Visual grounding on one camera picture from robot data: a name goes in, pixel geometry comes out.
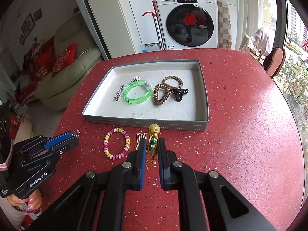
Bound silver heart pendant brooch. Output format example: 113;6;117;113
72;129;80;138

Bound pink yellow spiral hair tie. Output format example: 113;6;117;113
103;127;131;161

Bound bronze metal hair clip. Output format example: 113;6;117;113
136;132;147;150

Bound yellow cord bead bracelet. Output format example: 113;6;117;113
145;123;161;166

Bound green translucent bangle bracelet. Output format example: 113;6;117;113
123;79;153;105

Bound grey jewelry tray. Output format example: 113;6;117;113
82;60;209;131

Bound person's left hand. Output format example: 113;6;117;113
6;189;42;210

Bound beige leather sofa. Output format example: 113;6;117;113
33;14;103;110

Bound red embroidered cushion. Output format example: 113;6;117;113
52;42;77;77

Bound black claw hair clip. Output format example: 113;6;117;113
170;88;189;102

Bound clear plastic jug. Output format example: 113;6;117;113
145;43;160;52

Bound brown round chair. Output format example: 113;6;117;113
263;47;286;78

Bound clothes on drying rack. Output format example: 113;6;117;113
240;28;272;56

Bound checkered hanging towel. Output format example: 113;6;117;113
217;1;232;49

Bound white front-load washing machine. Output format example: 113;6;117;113
156;0;218;50

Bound framed wall pictures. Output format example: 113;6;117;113
19;9;42;45

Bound brown spiral hair tie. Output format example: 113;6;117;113
152;83;171;106

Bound brown braided hair tie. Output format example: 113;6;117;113
161;74;184;90

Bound red handled mop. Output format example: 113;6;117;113
142;0;166;51

